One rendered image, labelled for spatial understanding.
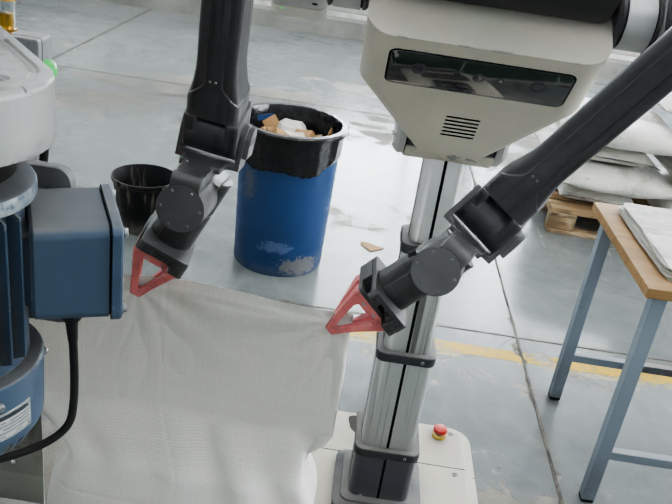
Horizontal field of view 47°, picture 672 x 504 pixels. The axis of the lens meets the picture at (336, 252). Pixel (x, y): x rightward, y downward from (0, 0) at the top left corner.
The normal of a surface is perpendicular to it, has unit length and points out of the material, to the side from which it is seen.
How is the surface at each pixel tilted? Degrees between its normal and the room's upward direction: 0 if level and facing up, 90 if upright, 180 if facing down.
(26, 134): 90
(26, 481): 90
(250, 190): 92
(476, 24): 40
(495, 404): 0
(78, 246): 90
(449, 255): 76
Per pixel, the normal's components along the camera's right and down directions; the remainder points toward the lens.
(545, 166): -0.49, 0.40
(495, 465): 0.14, -0.89
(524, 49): 0.06, -0.41
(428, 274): -0.24, 0.16
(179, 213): -0.11, 0.33
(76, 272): 0.34, 0.45
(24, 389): 0.92, 0.29
